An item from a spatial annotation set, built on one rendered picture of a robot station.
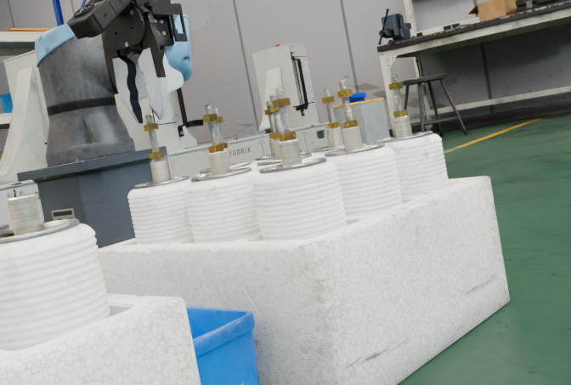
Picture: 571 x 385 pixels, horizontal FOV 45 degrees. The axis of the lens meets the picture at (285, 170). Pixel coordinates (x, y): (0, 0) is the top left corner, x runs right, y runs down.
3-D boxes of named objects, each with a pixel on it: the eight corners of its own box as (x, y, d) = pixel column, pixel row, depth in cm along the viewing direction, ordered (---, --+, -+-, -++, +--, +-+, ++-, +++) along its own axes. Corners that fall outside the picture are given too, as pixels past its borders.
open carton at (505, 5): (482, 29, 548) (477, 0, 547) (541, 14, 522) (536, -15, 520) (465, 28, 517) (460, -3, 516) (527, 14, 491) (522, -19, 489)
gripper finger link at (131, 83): (166, 120, 97) (160, 53, 96) (134, 124, 93) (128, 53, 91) (149, 120, 99) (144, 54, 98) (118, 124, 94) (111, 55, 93)
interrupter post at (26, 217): (8, 241, 54) (-1, 200, 54) (36, 234, 56) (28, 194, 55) (23, 241, 52) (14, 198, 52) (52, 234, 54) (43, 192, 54)
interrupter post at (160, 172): (149, 188, 93) (145, 163, 93) (165, 184, 95) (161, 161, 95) (159, 187, 91) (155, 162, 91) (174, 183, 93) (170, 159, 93)
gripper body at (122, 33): (190, 46, 95) (173, -43, 94) (145, 46, 88) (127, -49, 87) (151, 57, 99) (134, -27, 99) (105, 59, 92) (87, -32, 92)
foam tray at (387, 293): (117, 379, 94) (91, 250, 93) (301, 293, 123) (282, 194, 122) (346, 424, 68) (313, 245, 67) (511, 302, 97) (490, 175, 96)
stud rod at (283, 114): (296, 153, 77) (285, 86, 77) (290, 155, 76) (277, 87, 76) (291, 154, 78) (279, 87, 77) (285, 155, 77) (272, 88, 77)
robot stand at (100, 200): (49, 342, 121) (14, 172, 119) (129, 308, 136) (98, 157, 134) (121, 346, 110) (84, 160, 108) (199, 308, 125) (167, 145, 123)
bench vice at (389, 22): (398, 45, 547) (393, 14, 545) (419, 41, 537) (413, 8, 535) (375, 46, 514) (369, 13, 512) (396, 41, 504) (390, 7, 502)
